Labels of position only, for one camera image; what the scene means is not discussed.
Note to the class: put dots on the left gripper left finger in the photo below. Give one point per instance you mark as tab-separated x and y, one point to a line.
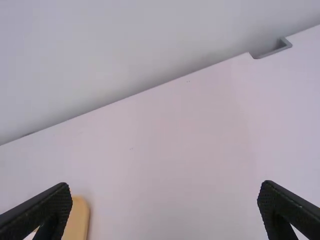
37	212

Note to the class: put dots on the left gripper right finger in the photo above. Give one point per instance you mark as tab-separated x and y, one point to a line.
282	207

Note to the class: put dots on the tan tray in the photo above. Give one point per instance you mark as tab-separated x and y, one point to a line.
78	217

